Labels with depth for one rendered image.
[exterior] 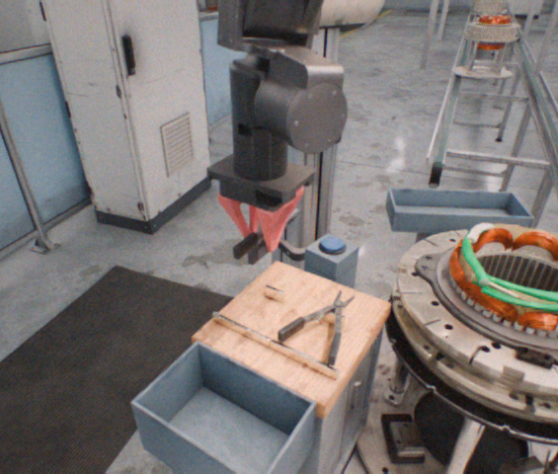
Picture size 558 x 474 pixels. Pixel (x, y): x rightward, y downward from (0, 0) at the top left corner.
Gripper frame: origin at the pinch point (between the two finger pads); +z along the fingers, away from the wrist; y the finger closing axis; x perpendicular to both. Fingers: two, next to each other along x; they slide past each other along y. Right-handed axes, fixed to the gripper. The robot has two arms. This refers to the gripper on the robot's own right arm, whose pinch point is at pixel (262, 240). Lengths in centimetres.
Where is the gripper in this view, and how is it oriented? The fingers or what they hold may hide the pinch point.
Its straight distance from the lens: 51.5
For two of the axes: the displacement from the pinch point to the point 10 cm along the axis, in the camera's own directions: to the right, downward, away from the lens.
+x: 5.3, -4.8, 7.0
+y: 8.5, 3.0, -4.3
